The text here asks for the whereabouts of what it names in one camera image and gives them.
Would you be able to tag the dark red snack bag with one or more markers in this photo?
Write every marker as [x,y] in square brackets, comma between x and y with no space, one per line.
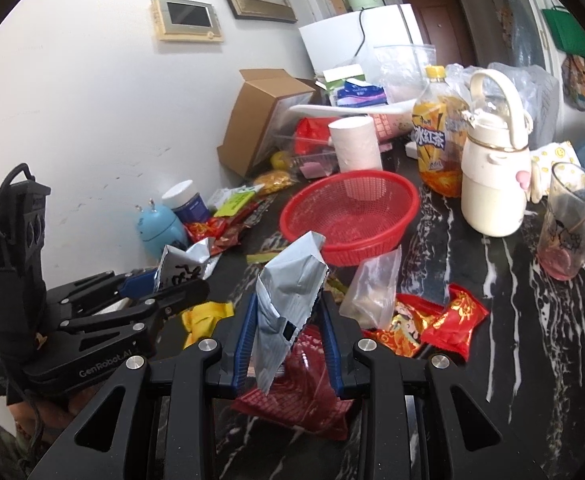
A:
[301,397]

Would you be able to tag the iced tea bottle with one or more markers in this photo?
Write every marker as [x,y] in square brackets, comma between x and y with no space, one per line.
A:
[440,133]

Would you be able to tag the lime green packet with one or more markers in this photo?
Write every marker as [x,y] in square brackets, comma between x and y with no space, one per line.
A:
[230,201]

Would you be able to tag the black white foil packet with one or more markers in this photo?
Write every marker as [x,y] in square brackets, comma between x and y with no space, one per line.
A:
[178,266]

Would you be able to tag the red gold snack packet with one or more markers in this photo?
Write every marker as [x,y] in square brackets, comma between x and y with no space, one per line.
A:
[453,330]

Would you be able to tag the red snack packets pile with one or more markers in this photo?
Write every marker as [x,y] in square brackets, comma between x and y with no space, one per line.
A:
[226,232]

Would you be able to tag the clear plastic pouch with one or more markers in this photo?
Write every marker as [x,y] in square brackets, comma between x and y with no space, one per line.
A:
[371,297]

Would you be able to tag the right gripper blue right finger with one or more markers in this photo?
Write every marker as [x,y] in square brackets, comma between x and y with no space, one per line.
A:
[329,330]

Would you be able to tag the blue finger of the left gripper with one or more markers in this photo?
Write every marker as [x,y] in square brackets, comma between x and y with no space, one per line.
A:
[176,299]
[140,282]

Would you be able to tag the brown cardboard box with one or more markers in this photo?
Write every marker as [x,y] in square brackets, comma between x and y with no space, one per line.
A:
[259,113]

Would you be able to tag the green hanging bag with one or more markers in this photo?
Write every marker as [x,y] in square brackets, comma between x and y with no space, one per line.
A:
[568,35]

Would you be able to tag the brown door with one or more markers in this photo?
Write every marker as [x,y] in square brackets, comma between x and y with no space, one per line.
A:
[444,25]

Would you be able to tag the clear plastic container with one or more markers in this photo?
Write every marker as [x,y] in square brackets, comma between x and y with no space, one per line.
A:
[310,158]

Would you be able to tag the glass mug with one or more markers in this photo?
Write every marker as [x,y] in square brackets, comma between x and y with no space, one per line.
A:
[561,247]

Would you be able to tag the wall intercom panel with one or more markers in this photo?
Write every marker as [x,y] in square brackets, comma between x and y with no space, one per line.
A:
[186,21]

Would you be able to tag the red plastic basket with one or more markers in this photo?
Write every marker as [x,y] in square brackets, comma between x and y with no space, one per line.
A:
[361,214]

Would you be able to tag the white refrigerator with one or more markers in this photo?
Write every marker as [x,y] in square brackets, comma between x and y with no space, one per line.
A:
[335,41]

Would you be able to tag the cream white kettle jug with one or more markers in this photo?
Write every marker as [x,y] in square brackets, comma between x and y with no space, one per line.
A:
[496,161]

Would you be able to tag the silver foil snack bag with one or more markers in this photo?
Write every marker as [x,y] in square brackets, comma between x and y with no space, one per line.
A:
[286,291]

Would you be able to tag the blue round gadget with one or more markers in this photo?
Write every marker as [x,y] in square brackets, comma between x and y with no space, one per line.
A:
[158,227]

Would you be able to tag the yellow snack packet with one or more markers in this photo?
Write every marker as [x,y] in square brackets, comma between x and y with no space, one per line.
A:
[200,321]

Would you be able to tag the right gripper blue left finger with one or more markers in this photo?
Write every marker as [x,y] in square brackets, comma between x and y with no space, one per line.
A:
[244,343]

